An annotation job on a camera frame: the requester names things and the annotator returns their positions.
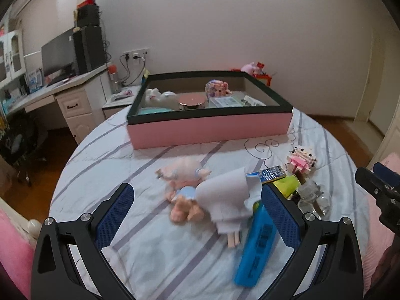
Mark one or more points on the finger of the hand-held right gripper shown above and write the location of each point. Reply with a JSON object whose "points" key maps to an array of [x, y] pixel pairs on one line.
{"points": [[387, 173], [367, 178]]}

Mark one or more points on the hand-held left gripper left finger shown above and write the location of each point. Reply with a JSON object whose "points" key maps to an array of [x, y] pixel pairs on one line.
{"points": [[114, 216]]}

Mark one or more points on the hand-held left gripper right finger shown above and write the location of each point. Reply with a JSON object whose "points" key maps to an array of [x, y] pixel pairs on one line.
{"points": [[281, 219]]}

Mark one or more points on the glass bottle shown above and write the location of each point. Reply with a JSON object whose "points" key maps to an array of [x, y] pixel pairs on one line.
{"points": [[312, 198]]}

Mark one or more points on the long blue box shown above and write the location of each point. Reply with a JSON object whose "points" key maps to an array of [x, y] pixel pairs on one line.
{"points": [[256, 250]]}

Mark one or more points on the small blue patterned box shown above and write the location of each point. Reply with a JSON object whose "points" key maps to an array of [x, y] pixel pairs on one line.
{"points": [[268, 174]]}

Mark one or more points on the pink block figure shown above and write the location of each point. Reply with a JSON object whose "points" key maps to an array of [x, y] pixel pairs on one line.
{"points": [[301, 161]]}

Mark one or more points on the teal oval dish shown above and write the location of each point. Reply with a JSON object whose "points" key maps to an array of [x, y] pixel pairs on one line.
{"points": [[154, 111]]}

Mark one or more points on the pink box with black rim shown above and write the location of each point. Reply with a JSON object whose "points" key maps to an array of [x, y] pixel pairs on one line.
{"points": [[203, 128]]}

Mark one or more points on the white plush toy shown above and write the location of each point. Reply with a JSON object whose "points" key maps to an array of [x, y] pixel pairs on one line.
{"points": [[157, 97]]}

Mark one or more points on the clear plastic box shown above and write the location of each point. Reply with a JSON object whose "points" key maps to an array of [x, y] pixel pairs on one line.
{"points": [[226, 101]]}

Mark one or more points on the rose gold jar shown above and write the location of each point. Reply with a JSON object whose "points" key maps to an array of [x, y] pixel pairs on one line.
{"points": [[191, 101]]}

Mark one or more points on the person's right forearm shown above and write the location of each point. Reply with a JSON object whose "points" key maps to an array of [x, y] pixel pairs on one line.
{"points": [[387, 272]]}

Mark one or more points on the pink printed quilt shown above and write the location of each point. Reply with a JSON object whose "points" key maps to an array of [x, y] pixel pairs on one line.
{"points": [[378, 225]]}

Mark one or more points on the white wardrobe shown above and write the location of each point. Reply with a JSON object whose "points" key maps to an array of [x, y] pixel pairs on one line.
{"points": [[386, 143]]}

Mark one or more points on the striped white tablecloth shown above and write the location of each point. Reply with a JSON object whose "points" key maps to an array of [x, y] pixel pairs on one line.
{"points": [[134, 256]]}

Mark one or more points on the white room door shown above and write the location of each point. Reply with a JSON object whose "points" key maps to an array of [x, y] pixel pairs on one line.
{"points": [[372, 78]]}

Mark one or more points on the pink fuzzy blanket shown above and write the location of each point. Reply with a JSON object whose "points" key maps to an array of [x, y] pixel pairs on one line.
{"points": [[14, 256]]}

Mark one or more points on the low white side cabinet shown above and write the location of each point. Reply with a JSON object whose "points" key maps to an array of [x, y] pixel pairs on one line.
{"points": [[115, 107]]}

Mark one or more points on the black office chair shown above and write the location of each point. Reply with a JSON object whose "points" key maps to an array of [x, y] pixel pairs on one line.
{"points": [[22, 150]]}

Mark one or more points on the white desk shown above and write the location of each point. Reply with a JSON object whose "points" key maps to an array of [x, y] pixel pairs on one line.
{"points": [[78, 106]]}

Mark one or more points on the pink patterned pouch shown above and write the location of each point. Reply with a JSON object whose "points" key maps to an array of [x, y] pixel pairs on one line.
{"points": [[126, 93]]}

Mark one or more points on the water bottle with orange cap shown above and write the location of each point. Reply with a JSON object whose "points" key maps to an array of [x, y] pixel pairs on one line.
{"points": [[114, 79]]}

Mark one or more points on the red storage crate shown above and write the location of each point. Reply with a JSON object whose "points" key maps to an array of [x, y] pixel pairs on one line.
{"points": [[262, 78]]}

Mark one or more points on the yellow blue snack bag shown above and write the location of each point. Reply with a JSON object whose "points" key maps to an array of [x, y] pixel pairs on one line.
{"points": [[146, 76]]}

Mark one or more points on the black keyboard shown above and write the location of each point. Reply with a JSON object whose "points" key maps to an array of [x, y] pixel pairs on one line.
{"points": [[57, 80]]}

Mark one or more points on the small red packet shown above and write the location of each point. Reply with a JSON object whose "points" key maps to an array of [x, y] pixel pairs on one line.
{"points": [[259, 68]]}

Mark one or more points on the pink plush toy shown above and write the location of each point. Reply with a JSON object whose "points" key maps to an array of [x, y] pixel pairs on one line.
{"points": [[247, 67]]}

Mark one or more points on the blue white carton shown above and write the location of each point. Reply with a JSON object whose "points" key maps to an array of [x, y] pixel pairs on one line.
{"points": [[35, 78]]}

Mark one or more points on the black computer tower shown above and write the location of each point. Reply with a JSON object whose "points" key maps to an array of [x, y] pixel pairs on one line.
{"points": [[89, 50]]}

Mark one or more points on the black computer monitor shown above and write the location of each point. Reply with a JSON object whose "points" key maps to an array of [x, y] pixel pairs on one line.
{"points": [[57, 53]]}

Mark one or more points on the white hutch cabinet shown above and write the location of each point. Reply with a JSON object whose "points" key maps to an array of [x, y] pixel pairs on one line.
{"points": [[12, 59]]}

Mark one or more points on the black speaker box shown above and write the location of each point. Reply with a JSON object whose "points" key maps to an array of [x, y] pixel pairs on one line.
{"points": [[88, 15]]}

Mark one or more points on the white wall power outlets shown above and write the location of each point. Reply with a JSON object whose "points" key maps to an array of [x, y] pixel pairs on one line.
{"points": [[136, 53]]}

